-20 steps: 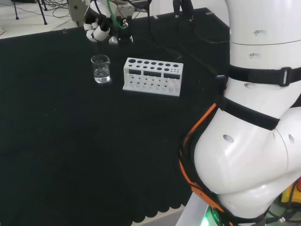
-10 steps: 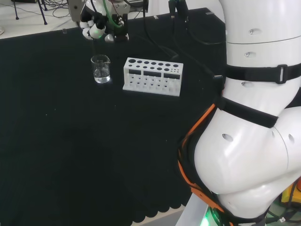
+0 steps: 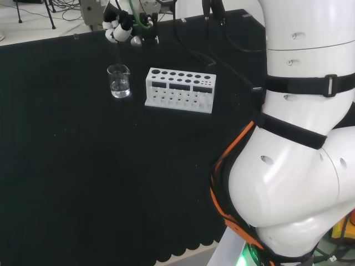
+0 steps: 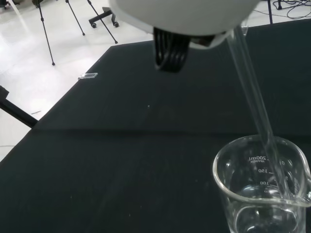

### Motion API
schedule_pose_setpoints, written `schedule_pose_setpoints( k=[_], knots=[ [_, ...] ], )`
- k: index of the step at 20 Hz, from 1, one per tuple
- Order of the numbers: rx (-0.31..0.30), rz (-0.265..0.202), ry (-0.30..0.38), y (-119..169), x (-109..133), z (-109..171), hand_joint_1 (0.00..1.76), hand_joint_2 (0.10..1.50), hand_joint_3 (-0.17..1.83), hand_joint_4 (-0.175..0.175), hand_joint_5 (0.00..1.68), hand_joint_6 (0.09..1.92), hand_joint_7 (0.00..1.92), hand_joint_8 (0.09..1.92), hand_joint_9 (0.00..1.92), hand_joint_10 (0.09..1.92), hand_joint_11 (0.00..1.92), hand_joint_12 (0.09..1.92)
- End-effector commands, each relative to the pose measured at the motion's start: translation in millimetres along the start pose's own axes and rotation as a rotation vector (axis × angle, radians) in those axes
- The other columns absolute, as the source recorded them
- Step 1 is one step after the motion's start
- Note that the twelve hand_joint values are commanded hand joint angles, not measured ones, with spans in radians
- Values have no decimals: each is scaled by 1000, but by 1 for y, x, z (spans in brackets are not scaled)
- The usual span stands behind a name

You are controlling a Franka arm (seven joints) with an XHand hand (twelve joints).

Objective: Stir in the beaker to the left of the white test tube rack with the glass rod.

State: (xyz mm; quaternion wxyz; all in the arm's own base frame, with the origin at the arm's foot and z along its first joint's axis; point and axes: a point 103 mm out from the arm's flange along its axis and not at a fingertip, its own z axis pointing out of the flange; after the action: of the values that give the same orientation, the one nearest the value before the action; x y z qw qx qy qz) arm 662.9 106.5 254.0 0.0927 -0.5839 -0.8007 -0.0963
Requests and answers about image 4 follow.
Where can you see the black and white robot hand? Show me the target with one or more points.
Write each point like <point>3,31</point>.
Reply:
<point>179,14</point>

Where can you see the clear glass beaker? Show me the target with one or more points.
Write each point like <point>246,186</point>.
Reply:
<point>262,194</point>

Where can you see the black office chair base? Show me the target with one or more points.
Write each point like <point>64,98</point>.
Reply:
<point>107,18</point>

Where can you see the black upright pole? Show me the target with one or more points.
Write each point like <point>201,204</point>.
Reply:
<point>270,11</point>

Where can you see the clear plastic cloth clip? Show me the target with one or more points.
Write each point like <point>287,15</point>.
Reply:
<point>88,76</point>

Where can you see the black tripod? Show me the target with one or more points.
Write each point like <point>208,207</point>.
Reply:
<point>46,34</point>

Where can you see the black bench cloth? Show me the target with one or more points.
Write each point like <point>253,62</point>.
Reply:
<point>133,145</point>

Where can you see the black stand beam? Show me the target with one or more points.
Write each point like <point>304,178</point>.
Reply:
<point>17,110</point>

